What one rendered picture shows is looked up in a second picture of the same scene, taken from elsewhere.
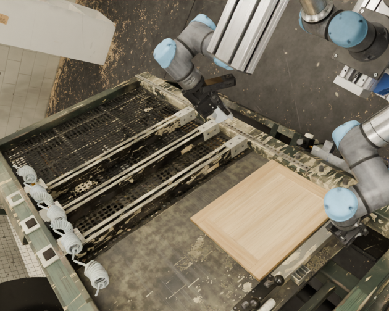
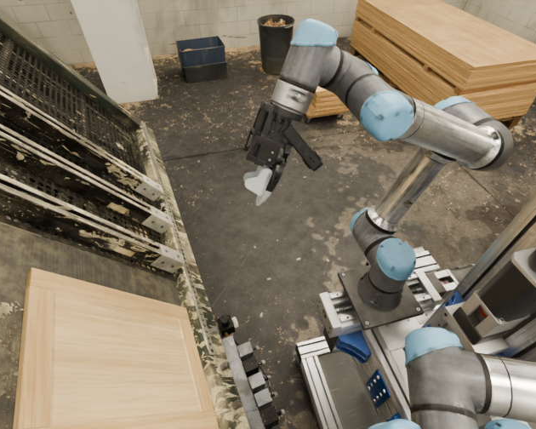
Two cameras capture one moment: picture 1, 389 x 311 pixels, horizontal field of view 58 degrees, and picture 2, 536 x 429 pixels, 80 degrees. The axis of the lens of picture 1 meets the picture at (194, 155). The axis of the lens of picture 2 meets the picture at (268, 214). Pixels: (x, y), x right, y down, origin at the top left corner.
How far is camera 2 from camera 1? 0.66 m
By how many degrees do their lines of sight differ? 33
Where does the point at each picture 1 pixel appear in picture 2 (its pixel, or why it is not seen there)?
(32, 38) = (90, 15)
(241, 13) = not seen: outside the picture
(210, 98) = (282, 145)
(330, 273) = not seen: outside the picture
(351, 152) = (447, 380)
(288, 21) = (276, 230)
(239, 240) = (59, 364)
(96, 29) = (142, 81)
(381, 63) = (379, 317)
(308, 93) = (242, 291)
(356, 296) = not seen: outside the picture
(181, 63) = (318, 66)
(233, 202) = (105, 306)
